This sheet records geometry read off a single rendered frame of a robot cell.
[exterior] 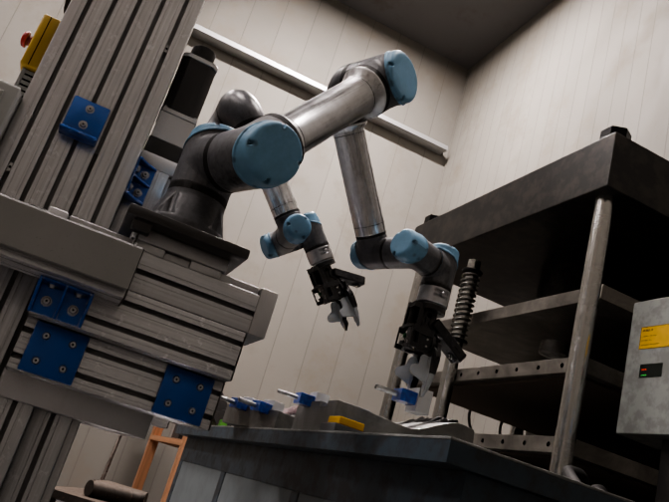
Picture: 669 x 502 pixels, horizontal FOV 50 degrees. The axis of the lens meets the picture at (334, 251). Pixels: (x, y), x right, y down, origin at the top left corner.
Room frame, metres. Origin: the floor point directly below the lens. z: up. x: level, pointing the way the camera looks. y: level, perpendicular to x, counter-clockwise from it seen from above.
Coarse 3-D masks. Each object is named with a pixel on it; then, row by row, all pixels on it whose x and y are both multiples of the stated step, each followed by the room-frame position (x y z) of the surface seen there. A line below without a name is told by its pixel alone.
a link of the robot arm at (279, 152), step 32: (352, 64) 1.37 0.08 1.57; (384, 64) 1.29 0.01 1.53; (320, 96) 1.25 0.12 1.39; (352, 96) 1.27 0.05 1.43; (384, 96) 1.30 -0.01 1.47; (256, 128) 1.12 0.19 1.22; (288, 128) 1.15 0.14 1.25; (320, 128) 1.23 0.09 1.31; (224, 160) 1.17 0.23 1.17; (256, 160) 1.13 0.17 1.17; (288, 160) 1.17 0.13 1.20
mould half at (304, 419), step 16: (320, 400) 1.77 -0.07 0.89; (336, 400) 1.67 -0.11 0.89; (304, 416) 1.85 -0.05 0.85; (320, 416) 1.75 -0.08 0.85; (352, 416) 1.68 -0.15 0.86; (368, 416) 1.69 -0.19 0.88; (384, 432) 1.71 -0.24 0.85; (400, 432) 1.72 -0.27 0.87; (416, 432) 1.74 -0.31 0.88; (432, 432) 1.75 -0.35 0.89; (448, 432) 1.76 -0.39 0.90; (464, 432) 1.78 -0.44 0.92
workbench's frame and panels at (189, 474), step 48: (192, 432) 2.65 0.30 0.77; (240, 432) 2.09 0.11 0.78; (288, 432) 1.72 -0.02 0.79; (192, 480) 2.65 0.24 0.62; (240, 480) 2.13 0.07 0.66; (288, 480) 1.77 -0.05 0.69; (336, 480) 1.51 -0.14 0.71; (384, 480) 1.32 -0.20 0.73; (432, 480) 1.17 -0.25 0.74; (480, 480) 1.10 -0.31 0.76; (528, 480) 1.10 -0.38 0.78
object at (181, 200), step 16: (176, 192) 1.25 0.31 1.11; (192, 192) 1.24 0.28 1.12; (208, 192) 1.25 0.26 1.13; (160, 208) 1.25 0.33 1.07; (176, 208) 1.23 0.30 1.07; (192, 208) 1.23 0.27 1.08; (208, 208) 1.25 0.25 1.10; (224, 208) 1.29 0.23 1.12; (192, 224) 1.23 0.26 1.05; (208, 224) 1.24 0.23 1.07
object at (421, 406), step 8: (376, 384) 1.58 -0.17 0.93; (392, 392) 1.59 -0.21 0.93; (400, 392) 1.58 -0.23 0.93; (408, 392) 1.59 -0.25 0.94; (416, 392) 1.59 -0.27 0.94; (432, 392) 1.60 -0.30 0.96; (400, 400) 1.59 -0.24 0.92; (408, 400) 1.59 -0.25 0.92; (416, 400) 1.59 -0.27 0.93; (424, 400) 1.60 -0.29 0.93; (408, 408) 1.62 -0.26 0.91; (416, 408) 1.59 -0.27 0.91; (424, 408) 1.60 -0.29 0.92
